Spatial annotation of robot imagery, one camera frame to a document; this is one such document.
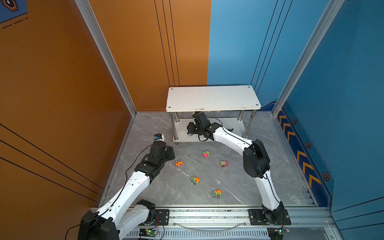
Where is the orange green toy car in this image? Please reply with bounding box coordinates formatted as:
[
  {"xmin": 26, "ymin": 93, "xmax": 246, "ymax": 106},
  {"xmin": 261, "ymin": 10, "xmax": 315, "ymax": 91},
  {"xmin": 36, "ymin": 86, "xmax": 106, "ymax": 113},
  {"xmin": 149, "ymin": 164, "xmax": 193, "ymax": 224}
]
[{"xmin": 191, "ymin": 176, "xmax": 201, "ymax": 185}]

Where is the right circuit board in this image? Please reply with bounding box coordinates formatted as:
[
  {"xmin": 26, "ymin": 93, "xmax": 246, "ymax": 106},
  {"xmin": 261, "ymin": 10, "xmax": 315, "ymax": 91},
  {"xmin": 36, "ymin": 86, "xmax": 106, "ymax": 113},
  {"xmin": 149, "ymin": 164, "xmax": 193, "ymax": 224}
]
[{"xmin": 267, "ymin": 228, "xmax": 290, "ymax": 240}]

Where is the left aluminium corner post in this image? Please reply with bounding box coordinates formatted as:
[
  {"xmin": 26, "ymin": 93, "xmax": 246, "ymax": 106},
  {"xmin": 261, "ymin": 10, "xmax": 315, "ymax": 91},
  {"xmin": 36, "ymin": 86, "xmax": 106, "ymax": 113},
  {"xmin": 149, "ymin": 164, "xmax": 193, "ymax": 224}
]
[{"xmin": 75, "ymin": 0, "xmax": 137, "ymax": 117}]

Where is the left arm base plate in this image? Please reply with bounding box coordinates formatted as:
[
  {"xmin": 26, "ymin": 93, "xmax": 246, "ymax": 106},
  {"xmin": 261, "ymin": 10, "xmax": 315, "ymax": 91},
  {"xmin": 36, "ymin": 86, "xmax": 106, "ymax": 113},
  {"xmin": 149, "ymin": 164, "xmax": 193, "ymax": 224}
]
[{"xmin": 143, "ymin": 209, "xmax": 170, "ymax": 226}]

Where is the left circuit board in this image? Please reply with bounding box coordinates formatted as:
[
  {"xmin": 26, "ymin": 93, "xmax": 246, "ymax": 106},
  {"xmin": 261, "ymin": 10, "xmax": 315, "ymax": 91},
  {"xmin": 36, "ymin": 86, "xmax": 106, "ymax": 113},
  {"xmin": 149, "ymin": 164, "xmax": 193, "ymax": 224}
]
[{"xmin": 138, "ymin": 228, "xmax": 159, "ymax": 240}]

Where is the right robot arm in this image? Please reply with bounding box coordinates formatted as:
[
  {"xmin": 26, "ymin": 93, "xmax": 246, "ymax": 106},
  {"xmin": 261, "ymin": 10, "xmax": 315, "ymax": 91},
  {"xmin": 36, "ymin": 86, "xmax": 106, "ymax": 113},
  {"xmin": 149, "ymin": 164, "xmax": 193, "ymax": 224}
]
[{"xmin": 187, "ymin": 112, "xmax": 287, "ymax": 225}]

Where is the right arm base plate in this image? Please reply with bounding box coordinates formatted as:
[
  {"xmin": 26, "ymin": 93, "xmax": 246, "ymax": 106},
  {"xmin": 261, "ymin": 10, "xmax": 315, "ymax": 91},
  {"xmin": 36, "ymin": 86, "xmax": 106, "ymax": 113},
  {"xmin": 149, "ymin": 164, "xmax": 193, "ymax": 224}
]
[{"xmin": 248, "ymin": 209, "xmax": 292, "ymax": 226}]

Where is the aluminium corner post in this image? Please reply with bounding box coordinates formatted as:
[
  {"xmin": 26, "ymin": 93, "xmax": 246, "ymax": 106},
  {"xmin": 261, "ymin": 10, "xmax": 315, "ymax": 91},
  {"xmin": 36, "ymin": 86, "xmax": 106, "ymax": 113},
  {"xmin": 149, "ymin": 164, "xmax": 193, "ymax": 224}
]
[
  {"xmin": 272, "ymin": 0, "xmax": 345, "ymax": 117},
  {"xmin": 75, "ymin": 0, "xmax": 137, "ymax": 117}
]

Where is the green orange toy truck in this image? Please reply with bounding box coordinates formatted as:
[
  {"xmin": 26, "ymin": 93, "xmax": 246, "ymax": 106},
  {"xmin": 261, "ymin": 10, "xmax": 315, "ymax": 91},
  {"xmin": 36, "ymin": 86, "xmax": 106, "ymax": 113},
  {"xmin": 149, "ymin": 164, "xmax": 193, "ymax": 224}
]
[{"xmin": 213, "ymin": 190, "xmax": 223, "ymax": 199}]

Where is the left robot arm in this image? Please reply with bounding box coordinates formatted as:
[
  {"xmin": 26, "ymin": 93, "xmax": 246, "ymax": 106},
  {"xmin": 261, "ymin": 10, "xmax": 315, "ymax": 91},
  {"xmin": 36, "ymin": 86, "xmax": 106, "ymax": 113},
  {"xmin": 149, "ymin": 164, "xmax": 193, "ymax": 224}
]
[{"xmin": 78, "ymin": 140, "xmax": 176, "ymax": 240}]

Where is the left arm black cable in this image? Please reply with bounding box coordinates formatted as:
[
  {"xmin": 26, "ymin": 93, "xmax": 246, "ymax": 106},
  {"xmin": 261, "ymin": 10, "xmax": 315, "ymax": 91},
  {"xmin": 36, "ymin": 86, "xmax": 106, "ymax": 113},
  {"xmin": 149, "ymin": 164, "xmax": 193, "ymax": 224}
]
[{"xmin": 64, "ymin": 143, "xmax": 154, "ymax": 240}]

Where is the circuit board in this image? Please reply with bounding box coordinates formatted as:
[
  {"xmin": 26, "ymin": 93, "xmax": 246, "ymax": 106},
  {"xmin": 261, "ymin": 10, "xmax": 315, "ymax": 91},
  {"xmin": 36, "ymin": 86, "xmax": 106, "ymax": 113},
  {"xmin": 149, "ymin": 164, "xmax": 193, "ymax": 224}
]
[
  {"xmin": 138, "ymin": 228, "xmax": 159, "ymax": 240},
  {"xmin": 267, "ymin": 228, "xmax": 290, "ymax": 240}
]

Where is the right aluminium corner post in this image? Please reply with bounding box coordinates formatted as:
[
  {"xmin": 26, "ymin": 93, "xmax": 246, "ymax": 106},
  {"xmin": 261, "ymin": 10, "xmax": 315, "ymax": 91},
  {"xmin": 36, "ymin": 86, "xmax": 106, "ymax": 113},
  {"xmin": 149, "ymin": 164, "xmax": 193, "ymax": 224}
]
[{"xmin": 272, "ymin": 0, "xmax": 345, "ymax": 117}]

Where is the white two-tier shelf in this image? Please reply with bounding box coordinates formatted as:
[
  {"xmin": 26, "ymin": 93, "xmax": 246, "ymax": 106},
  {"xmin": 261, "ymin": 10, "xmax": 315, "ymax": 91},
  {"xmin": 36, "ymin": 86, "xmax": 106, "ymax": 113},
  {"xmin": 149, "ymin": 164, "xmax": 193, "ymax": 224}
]
[{"xmin": 166, "ymin": 86, "xmax": 261, "ymax": 144}]

